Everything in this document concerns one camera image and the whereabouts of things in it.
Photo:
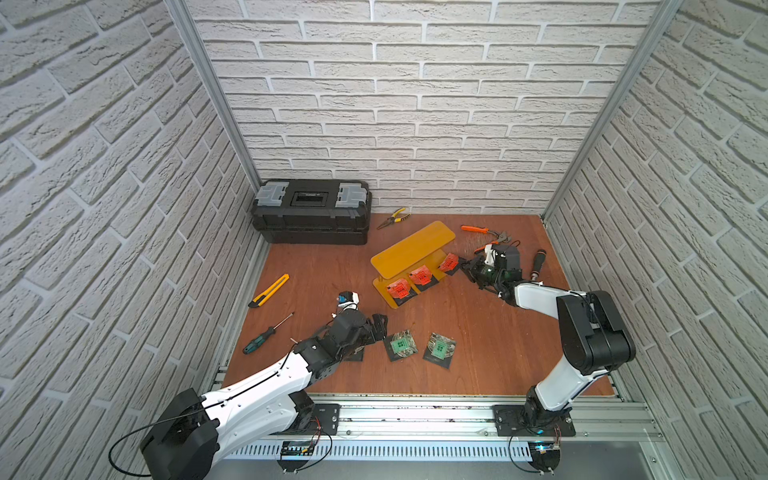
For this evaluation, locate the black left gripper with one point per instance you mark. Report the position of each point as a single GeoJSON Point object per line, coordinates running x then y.
{"type": "Point", "coordinates": [372, 327]}

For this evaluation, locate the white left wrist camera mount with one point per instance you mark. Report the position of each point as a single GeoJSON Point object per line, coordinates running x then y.
{"type": "Point", "coordinates": [347, 300]}

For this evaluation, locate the right controller board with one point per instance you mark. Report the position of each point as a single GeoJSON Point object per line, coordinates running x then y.
{"type": "Point", "coordinates": [545, 457]}

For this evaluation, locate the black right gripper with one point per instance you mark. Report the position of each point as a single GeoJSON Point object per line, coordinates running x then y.
{"type": "Point", "coordinates": [473, 269]}

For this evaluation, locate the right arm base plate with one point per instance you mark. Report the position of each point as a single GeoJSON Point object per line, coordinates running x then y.
{"type": "Point", "coordinates": [520, 420]}

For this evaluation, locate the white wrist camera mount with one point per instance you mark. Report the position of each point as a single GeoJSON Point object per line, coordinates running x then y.
{"type": "Point", "coordinates": [492, 256]}
{"type": "Point", "coordinates": [347, 300]}

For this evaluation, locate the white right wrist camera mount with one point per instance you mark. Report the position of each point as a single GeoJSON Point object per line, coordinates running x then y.
{"type": "Point", "coordinates": [492, 256]}

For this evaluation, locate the yellow black pliers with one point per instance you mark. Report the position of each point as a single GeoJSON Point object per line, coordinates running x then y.
{"type": "Point", "coordinates": [398, 216]}

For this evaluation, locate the black orange screwdriver handle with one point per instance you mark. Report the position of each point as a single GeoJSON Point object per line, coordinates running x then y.
{"type": "Point", "coordinates": [538, 262]}

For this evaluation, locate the orange black pliers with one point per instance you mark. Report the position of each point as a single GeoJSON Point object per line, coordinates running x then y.
{"type": "Point", "coordinates": [499, 237]}

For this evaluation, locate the yellow wooden two-tier shelf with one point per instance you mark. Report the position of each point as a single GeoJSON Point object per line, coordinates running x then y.
{"type": "Point", "coordinates": [424, 247]}

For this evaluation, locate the controller board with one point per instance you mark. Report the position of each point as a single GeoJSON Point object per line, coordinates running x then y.
{"type": "Point", "coordinates": [294, 455]}
{"type": "Point", "coordinates": [545, 457]}

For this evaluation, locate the left controller board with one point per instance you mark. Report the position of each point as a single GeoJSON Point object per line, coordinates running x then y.
{"type": "Point", "coordinates": [294, 455]}

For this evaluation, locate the yellow utility knife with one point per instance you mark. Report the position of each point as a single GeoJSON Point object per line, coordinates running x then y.
{"type": "Point", "coordinates": [262, 298]}

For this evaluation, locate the red tea bag large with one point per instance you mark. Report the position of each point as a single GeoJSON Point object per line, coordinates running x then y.
{"type": "Point", "coordinates": [400, 291]}

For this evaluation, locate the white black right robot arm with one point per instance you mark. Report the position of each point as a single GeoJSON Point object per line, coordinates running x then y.
{"type": "Point", "coordinates": [594, 337]}

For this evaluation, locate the green tea bag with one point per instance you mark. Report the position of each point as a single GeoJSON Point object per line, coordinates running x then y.
{"type": "Point", "coordinates": [400, 345]}
{"type": "Point", "coordinates": [440, 350]}
{"type": "Point", "coordinates": [357, 356]}

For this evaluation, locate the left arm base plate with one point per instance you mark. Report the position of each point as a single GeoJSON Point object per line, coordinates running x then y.
{"type": "Point", "coordinates": [325, 417]}

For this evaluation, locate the black plastic toolbox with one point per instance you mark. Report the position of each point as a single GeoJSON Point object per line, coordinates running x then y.
{"type": "Point", "coordinates": [313, 211]}

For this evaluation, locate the aluminium frame rail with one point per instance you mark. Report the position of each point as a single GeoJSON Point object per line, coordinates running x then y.
{"type": "Point", "coordinates": [466, 418]}

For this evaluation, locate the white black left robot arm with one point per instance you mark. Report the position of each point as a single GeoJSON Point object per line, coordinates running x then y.
{"type": "Point", "coordinates": [196, 431]}

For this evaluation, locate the green handled screwdriver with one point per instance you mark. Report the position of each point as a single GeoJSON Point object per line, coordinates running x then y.
{"type": "Point", "coordinates": [261, 339]}

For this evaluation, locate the red tea bag small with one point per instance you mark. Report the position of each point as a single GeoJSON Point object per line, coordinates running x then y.
{"type": "Point", "coordinates": [422, 278]}

